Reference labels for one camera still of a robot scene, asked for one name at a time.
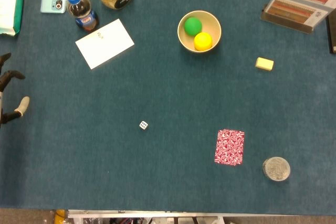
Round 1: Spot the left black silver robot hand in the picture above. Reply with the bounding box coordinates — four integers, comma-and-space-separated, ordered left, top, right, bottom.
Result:
0, 52, 30, 128

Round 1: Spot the green wet wipes pack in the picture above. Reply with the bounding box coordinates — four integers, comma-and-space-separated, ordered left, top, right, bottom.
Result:
0, 0, 27, 37

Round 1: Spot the yellow ball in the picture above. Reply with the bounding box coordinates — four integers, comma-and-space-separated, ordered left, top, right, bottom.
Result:
193, 31, 213, 51

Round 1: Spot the blue felt table cloth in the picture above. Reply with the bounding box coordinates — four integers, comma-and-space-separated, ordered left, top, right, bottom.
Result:
0, 0, 336, 216

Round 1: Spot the white paper card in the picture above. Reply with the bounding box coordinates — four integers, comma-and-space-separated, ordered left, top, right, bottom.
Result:
75, 18, 135, 70

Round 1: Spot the black rectangular bar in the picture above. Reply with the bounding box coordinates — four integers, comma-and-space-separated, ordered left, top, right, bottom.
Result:
325, 14, 336, 55

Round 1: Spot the red patterned playing card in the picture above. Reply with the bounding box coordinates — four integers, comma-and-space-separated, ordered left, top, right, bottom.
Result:
214, 129, 246, 166

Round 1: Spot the green ball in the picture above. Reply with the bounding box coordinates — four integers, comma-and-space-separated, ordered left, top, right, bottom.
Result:
183, 17, 203, 37

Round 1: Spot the beige bowl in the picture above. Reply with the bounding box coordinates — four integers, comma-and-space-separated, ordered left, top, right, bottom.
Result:
177, 10, 222, 54

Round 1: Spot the white metal robot base frame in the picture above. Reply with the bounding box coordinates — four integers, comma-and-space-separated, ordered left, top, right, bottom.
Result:
67, 209, 224, 224

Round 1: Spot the pale yellow eraser block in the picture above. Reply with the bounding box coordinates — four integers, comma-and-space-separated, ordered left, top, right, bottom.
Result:
255, 57, 275, 72

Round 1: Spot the acrylic photo display stand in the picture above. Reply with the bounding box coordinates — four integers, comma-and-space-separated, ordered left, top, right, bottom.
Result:
259, 0, 336, 35

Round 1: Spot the yellow object under table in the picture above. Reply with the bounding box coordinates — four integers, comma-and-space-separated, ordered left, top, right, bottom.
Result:
54, 209, 66, 224

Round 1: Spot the cola bottle with blue cap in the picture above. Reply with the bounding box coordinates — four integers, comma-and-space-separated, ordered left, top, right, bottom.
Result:
66, 0, 100, 34

